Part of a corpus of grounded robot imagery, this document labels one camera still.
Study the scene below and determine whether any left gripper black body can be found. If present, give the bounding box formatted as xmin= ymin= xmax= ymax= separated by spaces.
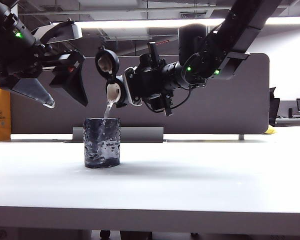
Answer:
xmin=0 ymin=44 xmax=73 ymax=90

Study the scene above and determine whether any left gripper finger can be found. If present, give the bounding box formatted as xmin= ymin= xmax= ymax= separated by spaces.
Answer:
xmin=0 ymin=76 xmax=56 ymax=109
xmin=49 ymin=50 xmax=89 ymax=107

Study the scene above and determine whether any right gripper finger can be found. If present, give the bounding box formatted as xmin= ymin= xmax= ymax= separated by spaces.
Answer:
xmin=122 ymin=66 xmax=144 ymax=107

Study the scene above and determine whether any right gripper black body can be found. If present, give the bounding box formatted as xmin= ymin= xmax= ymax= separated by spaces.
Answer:
xmin=132 ymin=42 xmax=177 ymax=100

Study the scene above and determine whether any black thermos with flip lid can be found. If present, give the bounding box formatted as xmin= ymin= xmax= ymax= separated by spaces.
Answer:
xmin=94 ymin=48 xmax=127 ymax=109

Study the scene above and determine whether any clear water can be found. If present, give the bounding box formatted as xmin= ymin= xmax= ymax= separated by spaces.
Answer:
xmin=103 ymin=98 xmax=115 ymax=126

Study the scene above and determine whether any dark textured glass cup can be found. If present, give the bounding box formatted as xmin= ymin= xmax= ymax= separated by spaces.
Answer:
xmin=83 ymin=117 xmax=122 ymax=169

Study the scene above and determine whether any orange paper bag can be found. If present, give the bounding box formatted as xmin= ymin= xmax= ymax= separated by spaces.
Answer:
xmin=0 ymin=79 xmax=12 ymax=143

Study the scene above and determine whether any long ceiling light strip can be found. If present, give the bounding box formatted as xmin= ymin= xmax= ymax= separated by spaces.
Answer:
xmin=73 ymin=16 xmax=300 ymax=32

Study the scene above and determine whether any grey desk partition panel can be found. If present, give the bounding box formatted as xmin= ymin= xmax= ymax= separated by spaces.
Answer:
xmin=9 ymin=52 xmax=270 ymax=136

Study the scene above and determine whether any black office chair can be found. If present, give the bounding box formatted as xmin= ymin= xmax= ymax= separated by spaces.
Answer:
xmin=268 ymin=87 xmax=281 ymax=127

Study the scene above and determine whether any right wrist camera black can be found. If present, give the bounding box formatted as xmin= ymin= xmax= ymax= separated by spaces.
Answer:
xmin=142 ymin=92 xmax=174 ymax=118

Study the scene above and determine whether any black camera cable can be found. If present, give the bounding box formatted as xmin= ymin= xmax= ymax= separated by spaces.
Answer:
xmin=168 ymin=84 xmax=194 ymax=111

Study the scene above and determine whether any grey cable tray cover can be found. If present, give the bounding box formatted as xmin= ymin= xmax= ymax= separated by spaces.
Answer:
xmin=72 ymin=126 xmax=164 ymax=144

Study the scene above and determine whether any left wrist camera grey housing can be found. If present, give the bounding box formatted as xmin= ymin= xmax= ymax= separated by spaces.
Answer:
xmin=31 ymin=17 xmax=84 ymax=46

